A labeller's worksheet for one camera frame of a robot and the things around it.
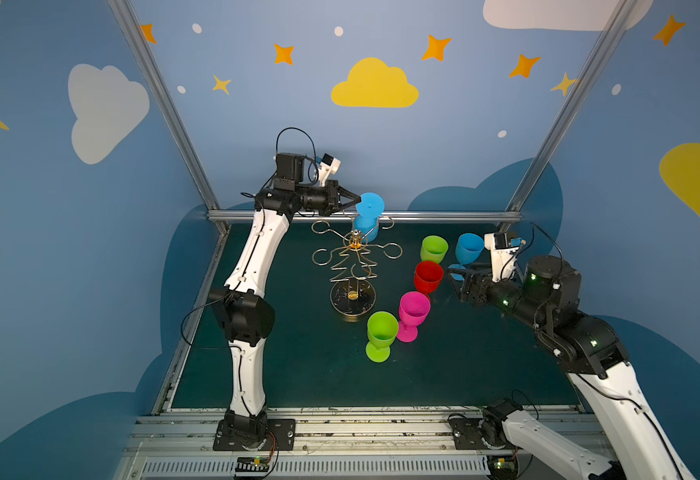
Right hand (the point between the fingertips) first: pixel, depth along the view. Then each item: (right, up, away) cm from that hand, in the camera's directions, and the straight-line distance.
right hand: (464, 265), depth 63 cm
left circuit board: (-49, -50, +10) cm, 71 cm away
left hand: (-23, +17, +13) cm, 32 cm away
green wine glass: (+3, +4, +35) cm, 36 cm away
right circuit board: (+13, -51, +10) cm, 54 cm away
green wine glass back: (-16, -19, +20) cm, 31 cm away
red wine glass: (-2, -4, +24) cm, 24 cm away
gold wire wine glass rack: (-24, -11, +35) cm, 44 cm away
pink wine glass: (-6, -14, +24) cm, 29 cm away
